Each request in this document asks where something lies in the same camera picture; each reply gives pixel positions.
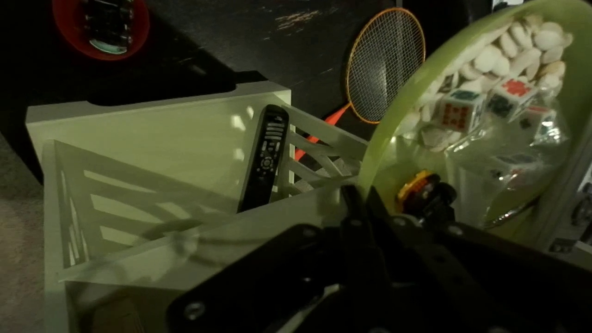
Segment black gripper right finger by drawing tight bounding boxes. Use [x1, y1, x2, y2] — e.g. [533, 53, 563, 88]
[369, 184, 592, 333]

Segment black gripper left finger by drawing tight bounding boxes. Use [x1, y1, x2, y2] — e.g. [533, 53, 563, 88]
[167, 182, 374, 330]

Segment white lattice shelf unit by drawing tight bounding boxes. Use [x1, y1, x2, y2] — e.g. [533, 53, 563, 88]
[25, 81, 592, 333]

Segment black orange toy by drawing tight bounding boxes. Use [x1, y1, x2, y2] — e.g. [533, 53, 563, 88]
[397, 169, 463, 227]

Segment clear plastic bag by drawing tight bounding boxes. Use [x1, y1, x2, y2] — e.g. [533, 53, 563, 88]
[443, 118, 578, 225]

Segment slim black remote control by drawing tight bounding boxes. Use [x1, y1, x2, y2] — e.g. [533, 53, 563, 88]
[237, 103, 291, 214]

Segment white die red grid print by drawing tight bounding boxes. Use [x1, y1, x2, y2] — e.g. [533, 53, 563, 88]
[435, 88, 491, 132]

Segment small silver ridged object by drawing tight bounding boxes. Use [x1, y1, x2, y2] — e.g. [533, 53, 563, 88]
[82, 0, 136, 55]

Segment red bowl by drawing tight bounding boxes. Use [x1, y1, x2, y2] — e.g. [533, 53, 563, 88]
[51, 0, 152, 62]

